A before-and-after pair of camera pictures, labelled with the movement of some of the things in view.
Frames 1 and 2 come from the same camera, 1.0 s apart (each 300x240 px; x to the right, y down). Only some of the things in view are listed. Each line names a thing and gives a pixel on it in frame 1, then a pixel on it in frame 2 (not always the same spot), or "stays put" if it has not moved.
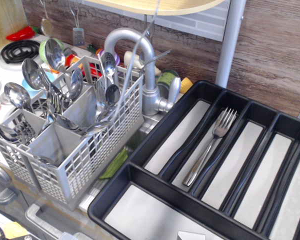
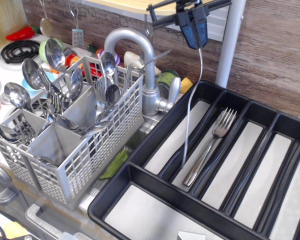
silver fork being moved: [133, 60] to [201, 58]
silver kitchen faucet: [152, 103] stays put
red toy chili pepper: [27, 33] stays put
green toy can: [165, 76] stays put
